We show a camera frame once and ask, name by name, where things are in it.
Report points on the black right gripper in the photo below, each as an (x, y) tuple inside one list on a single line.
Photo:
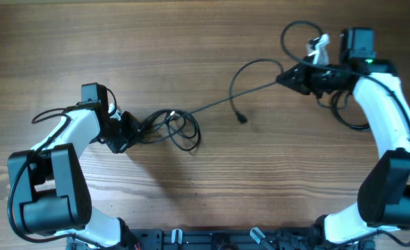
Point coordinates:
[(306, 79)]

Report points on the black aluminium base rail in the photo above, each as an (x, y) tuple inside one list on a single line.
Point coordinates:
[(156, 239)]

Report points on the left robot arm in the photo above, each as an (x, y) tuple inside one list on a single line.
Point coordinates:
[(49, 198)]

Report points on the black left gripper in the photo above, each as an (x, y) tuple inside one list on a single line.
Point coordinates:
[(131, 137)]

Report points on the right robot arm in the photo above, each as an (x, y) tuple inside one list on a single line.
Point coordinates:
[(382, 205)]

